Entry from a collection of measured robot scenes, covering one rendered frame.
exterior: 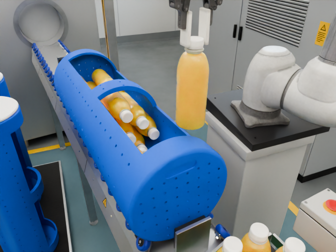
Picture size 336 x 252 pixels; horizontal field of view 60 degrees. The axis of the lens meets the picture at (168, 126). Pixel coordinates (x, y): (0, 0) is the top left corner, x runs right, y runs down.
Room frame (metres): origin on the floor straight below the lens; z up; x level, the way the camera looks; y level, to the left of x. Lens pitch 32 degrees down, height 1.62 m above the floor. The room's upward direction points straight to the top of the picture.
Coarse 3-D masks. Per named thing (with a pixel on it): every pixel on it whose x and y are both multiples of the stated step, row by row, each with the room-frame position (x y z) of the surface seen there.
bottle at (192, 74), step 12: (180, 60) 0.60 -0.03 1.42; (192, 60) 0.58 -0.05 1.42; (204, 60) 0.59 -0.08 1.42; (180, 72) 0.59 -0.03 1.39; (192, 72) 0.58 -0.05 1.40; (204, 72) 0.58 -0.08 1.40; (180, 84) 0.59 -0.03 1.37; (192, 84) 0.57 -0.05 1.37; (204, 84) 0.58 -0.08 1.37; (180, 96) 0.59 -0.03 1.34; (192, 96) 0.57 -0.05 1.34; (204, 96) 0.59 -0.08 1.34; (180, 108) 0.58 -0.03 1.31; (192, 108) 0.57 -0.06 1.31; (204, 108) 0.59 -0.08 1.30; (180, 120) 0.58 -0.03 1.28; (192, 120) 0.57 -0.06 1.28; (204, 120) 0.60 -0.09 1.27
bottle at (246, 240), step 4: (248, 232) 0.42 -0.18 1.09; (244, 236) 0.42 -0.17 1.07; (248, 236) 0.41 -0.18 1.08; (240, 240) 0.43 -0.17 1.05; (244, 240) 0.41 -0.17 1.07; (248, 240) 0.41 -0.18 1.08; (252, 240) 0.40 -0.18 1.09; (268, 240) 0.41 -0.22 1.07; (244, 244) 0.41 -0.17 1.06; (248, 244) 0.40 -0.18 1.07; (252, 244) 0.40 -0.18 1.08; (256, 244) 0.40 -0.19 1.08; (260, 244) 0.39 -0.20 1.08; (264, 244) 0.40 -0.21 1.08; (268, 244) 0.40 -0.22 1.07; (244, 248) 0.40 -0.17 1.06; (248, 248) 0.40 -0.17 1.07; (252, 248) 0.39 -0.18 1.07; (256, 248) 0.39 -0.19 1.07; (260, 248) 0.39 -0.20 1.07; (264, 248) 0.39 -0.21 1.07; (268, 248) 0.40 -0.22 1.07
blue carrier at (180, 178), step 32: (64, 64) 1.17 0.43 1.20; (96, 64) 1.30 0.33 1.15; (64, 96) 1.02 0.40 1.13; (96, 96) 0.84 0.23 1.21; (96, 128) 0.71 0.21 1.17; (160, 128) 0.90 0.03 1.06; (96, 160) 0.66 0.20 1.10; (128, 160) 0.54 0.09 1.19; (160, 160) 0.50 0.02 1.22; (192, 160) 0.53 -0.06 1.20; (128, 192) 0.48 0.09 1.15; (160, 192) 0.49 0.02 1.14; (192, 192) 0.53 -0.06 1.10; (128, 224) 0.46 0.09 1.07; (160, 224) 0.49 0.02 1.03
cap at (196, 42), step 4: (192, 36) 0.62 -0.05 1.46; (196, 36) 0.62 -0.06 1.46; (192, 40) 0.59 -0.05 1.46; (196, 40) 0.59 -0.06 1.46; (200, 40) 0.59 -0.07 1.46; (192, 44) 0.59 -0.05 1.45; (196, 44) 0.59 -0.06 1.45; (200, 44) 0.59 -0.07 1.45; (192, 48) 0.59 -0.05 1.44; (196, 48) 0.59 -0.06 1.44; (200, 48) 0.60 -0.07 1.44
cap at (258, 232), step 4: (252, 224) 0.43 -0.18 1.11; (256, 224) 0.43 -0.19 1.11; (260, 224) 0.43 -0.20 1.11; (252, 228) 0.42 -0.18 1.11; (256, 228) 0.42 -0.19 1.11; (260, 228) 0.42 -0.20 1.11; (264, 228) 0.42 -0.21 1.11; (252, 232) 0.41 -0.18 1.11; (256, 232) 0.41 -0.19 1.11; (260, 232) 0.41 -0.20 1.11; (264, 232) 0.41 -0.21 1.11; (268, 232) 0.41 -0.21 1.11; (252, 236) 0.40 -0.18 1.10; (256, 236) 0.40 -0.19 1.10; (260, 236) 0.40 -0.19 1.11; (264, 236) 0.40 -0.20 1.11; (256, 240) 0.40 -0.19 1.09; (260, 240) 0.39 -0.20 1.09; (264, 240) 0.40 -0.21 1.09
